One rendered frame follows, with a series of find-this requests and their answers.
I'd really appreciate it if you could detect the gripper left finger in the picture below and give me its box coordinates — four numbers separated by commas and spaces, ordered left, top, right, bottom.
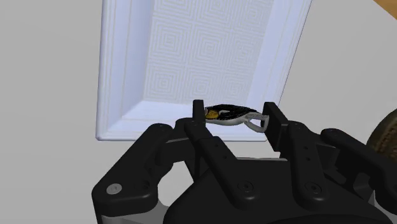
91, 99, 260, 218

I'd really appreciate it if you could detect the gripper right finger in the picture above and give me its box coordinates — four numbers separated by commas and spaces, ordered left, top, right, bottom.
261, 101, 397, 216

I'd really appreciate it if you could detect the black yellow white small object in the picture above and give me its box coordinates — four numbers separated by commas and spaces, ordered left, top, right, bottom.
204, 104, 270, 133

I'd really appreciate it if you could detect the brown round object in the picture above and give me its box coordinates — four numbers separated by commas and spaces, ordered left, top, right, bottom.
366, 108, 397, 162

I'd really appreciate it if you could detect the white square patterned tray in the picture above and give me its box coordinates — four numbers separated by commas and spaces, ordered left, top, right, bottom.
95, 0, 313, 143

